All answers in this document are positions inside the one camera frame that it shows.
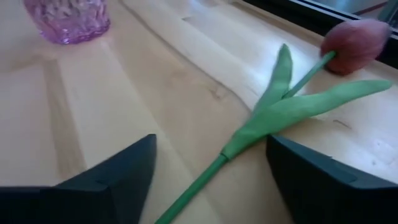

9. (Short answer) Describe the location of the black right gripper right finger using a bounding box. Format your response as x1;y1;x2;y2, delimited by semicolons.
266;134;398;224

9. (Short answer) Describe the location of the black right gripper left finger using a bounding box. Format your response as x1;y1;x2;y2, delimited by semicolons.
0;134;159;224

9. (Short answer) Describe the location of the pink bud tulip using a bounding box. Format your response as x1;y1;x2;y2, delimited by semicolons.
154;18;393;224

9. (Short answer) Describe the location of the purple glass vase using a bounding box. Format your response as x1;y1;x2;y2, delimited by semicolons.
23;0;111;45

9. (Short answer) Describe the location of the black table edge rail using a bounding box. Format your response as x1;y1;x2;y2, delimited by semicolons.
241;0;398;70

